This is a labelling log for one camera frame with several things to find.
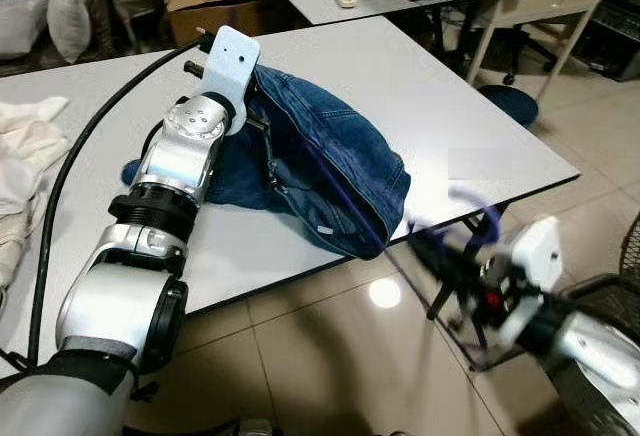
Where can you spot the white crumpled cloth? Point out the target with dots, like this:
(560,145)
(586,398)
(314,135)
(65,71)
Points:
(25,146)

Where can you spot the black amplifier box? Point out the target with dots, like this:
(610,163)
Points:
(610,36)

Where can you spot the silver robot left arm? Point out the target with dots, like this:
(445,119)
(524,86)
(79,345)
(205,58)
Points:
(110,306)

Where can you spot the large white table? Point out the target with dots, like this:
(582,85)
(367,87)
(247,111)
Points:
(430,116)

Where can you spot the black office chair base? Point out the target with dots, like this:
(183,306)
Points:
(525,56)

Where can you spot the blue round stool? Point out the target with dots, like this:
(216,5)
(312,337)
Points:
(508,104)

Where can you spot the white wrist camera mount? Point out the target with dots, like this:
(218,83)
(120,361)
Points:
(537,251)
(232,66)

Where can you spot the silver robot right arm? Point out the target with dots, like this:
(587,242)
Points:
(590,356)

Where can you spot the blue denim jeans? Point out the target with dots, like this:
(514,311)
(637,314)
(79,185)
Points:
(330,176)

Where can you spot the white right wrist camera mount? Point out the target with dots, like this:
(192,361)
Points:
(537,251)

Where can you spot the purple plastic hanger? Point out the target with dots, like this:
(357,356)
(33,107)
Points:
(493,221)

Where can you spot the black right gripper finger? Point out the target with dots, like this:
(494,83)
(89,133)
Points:
(440,246)
(448,272)

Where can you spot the white stuffed bag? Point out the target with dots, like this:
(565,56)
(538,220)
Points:
(20,26)

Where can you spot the white pillow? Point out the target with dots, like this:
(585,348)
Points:
(68,16)

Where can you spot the brown cardboard box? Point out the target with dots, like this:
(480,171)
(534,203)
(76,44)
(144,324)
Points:
(205,21)

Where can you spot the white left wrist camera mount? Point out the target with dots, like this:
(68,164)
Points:
(232,66)

